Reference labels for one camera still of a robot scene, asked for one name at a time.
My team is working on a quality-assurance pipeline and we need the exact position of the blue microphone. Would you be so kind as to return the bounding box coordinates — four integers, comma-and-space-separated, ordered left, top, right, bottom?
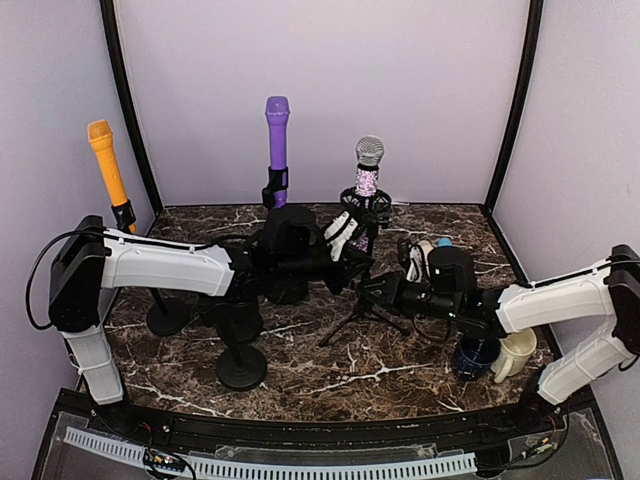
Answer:
437, 237, 453, 248

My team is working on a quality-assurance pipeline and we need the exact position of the black tripod shock-mount stand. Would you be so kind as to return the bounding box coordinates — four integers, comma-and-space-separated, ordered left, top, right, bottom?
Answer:
318, 187, 411, 347

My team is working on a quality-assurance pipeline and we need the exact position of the white cable tray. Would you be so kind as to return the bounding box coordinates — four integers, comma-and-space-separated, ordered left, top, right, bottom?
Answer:
62, 427, 478, 479

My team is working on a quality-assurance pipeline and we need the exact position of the black stand of beige microphone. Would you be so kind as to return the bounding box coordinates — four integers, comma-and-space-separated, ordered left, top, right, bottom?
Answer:
197, 295, 264, 344

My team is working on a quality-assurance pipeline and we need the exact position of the black stand of orange microphone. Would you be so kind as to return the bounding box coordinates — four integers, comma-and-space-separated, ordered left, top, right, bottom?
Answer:
111, 200, 190, 337

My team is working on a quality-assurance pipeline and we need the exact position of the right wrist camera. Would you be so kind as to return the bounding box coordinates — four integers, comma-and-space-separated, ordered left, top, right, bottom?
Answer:
397, 239, 429, 283

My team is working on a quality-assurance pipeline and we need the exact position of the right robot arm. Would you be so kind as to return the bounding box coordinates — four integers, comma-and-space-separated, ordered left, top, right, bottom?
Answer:
359, 244, 639, 434

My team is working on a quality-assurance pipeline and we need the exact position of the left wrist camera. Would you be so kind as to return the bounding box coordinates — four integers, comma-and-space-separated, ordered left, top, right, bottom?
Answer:
323, 210, 366, 262

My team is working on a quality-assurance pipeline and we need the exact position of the glitter silver-head microphone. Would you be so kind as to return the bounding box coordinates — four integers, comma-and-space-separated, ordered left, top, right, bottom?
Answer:
351, 135, 389, 254

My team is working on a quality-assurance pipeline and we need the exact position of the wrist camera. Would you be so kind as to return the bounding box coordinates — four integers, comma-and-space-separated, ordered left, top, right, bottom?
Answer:
397, 239, 429, 283
323, 210, 366, 262

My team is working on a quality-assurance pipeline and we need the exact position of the beige microphone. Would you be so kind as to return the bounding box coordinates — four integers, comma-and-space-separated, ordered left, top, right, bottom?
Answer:
417, 240, 433, 256

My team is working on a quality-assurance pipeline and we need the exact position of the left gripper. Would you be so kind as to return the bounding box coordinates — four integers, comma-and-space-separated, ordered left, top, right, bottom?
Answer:
277, 232, 376, 297

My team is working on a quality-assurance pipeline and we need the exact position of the black frame post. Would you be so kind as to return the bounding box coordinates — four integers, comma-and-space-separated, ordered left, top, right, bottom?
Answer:
483, 0, 544, 216
99, 0, 164, 217

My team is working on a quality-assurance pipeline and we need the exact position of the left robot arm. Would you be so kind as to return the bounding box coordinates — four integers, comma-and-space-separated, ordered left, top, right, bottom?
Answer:
48, 204, 374, 436

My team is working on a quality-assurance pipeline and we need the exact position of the left black frame post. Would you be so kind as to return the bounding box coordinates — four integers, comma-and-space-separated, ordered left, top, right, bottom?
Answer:
99, 0, 164, 217

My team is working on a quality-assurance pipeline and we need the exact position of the dark blue mug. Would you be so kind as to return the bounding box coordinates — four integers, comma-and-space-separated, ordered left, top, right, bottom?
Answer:
451, 336, 501, 382

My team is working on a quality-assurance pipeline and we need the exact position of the right black frame post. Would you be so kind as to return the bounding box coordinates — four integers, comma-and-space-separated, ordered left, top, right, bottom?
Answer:
483, 0, 544, 216

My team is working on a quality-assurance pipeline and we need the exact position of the cream mug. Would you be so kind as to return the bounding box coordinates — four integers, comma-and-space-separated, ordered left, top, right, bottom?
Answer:
491, 328, 537, 384

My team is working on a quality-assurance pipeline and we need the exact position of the black front rail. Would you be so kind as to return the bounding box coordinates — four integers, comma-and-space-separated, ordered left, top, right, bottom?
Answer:
59, 392, 569, 462

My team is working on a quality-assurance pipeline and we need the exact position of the orange microphone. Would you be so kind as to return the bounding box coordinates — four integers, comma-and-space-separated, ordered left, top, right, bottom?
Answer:
87, 120, 136, 233

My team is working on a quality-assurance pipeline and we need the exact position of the purple microphone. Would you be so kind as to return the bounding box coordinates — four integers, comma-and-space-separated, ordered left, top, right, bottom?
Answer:
264, 95, 292, 209

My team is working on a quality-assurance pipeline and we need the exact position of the black stand of purple microphone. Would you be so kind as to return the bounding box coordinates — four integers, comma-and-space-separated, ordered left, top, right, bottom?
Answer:
262, 167, 309, 305

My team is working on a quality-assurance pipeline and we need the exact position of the black stand of blue microphone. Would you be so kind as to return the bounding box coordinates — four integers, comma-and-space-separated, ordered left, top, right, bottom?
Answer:
216, 320, 267, 392

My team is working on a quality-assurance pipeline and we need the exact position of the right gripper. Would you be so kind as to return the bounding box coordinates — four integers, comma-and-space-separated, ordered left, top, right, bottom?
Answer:
359, 269, 462, 321

